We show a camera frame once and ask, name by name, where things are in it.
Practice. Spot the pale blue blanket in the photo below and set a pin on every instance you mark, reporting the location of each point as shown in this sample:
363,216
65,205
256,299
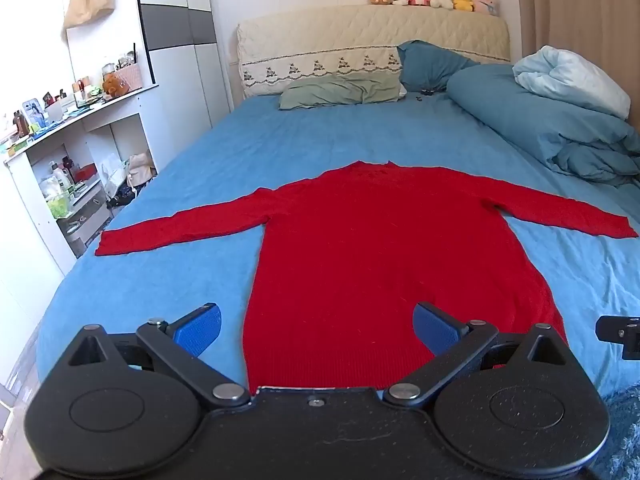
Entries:
570,77

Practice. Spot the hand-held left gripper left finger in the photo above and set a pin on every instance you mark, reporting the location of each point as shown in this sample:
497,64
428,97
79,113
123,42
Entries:
200,331

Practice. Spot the blue fluffy rug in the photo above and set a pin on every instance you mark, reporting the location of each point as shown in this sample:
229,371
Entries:
622,435

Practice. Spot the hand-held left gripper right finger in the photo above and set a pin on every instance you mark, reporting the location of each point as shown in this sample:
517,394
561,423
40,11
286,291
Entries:
436,331

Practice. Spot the beige curtain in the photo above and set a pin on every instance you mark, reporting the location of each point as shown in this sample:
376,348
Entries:
575,5

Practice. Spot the red box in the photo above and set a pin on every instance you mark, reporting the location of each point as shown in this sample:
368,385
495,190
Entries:
85,173

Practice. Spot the bed with blue sheet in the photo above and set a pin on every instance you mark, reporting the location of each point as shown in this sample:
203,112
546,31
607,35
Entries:
250,150

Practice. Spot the white shelf desk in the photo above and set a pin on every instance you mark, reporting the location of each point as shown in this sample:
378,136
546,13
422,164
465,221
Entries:
20,210

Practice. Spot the blue duvet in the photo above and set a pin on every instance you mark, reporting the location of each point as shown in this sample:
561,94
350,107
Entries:
525,110

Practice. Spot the teal pillow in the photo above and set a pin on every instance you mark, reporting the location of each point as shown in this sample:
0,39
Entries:
430,65

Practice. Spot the white bottle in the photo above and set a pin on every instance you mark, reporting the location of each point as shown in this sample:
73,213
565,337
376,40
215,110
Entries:
59,176

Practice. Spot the small dark object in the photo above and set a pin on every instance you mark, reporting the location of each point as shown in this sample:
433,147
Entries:
426,92

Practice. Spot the beige cloth bag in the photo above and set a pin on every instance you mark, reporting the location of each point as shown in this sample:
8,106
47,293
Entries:
140,167

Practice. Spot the cream quilted headboard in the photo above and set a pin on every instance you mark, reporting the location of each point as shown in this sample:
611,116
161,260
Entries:
350,35

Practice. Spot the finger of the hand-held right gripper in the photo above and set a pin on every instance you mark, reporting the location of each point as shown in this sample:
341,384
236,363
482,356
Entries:
620,332

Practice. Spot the pink basket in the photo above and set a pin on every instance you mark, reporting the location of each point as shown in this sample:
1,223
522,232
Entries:
132,75

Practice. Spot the white and grey wardrobe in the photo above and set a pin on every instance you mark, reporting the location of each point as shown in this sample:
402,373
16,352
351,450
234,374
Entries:
185,35

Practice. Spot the red knit sweater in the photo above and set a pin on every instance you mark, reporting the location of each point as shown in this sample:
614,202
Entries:
350,260

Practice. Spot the green pillow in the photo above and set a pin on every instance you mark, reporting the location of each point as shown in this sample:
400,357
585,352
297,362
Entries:
340,91

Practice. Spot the orange plush toy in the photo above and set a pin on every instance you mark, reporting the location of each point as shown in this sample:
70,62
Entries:
114,85

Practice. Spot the green plastic bag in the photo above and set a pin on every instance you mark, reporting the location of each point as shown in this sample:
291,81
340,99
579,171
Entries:
57,206

